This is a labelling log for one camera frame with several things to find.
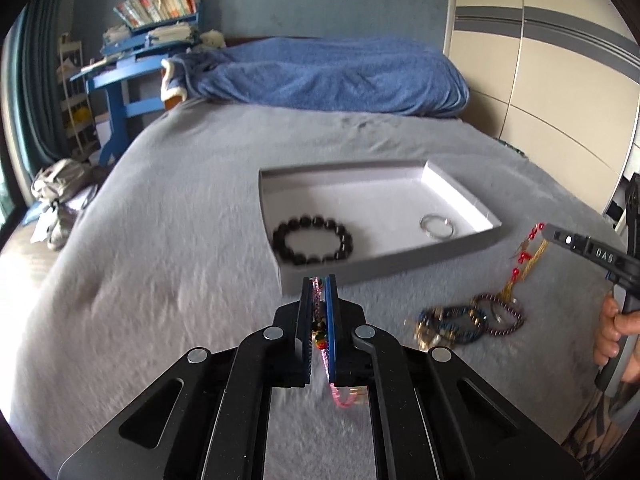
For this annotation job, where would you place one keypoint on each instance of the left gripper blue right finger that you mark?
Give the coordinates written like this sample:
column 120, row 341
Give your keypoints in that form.
column 338, row 352

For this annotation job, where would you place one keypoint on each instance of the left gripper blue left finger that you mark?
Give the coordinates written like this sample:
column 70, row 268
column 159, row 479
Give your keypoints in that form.
column 303, row 331

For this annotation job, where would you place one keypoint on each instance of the tattooed right forearm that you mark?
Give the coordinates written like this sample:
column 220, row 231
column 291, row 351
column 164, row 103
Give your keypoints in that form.
column 601, row 427

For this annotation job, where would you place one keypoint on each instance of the right hand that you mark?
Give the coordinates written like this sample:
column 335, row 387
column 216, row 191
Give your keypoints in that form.
column 613, row 325

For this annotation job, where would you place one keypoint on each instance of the grey shallow cardboard tray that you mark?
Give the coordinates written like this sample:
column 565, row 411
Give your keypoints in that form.
column 380, row 203

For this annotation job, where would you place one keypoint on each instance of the small silver bangle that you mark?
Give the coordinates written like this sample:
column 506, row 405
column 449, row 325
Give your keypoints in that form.
column 437, row 227

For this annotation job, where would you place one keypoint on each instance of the grey bed cover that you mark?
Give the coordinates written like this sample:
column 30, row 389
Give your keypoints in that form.
column 172, row 255

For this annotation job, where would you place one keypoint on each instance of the blue blanket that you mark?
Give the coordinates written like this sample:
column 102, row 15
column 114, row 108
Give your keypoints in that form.
column 370, row 75

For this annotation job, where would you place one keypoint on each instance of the cream wardrobe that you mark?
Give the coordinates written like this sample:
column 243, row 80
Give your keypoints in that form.
column 556, row 79

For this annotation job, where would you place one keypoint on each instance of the white plush toy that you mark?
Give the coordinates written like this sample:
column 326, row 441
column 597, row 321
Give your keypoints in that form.
column 211, row 40

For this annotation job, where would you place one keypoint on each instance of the grey bag on floor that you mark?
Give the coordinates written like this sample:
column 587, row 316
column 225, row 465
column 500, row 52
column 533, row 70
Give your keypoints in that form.
column 63, row 192

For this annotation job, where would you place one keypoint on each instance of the white shelf rack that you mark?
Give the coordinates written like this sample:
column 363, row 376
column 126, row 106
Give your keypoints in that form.
column 75, row 106

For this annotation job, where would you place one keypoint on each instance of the blue desk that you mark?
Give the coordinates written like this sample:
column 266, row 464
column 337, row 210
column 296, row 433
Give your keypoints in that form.
column 139, row 55

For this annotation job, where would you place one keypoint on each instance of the stack of papers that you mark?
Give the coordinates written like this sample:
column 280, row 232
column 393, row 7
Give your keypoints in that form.
column 117, row 36

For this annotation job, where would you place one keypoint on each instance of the teal curtain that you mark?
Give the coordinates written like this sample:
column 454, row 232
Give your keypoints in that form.
column 35, row 113

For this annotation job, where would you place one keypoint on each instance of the row of books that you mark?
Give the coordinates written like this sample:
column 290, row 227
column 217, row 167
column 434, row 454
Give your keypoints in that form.
column 138, row 14

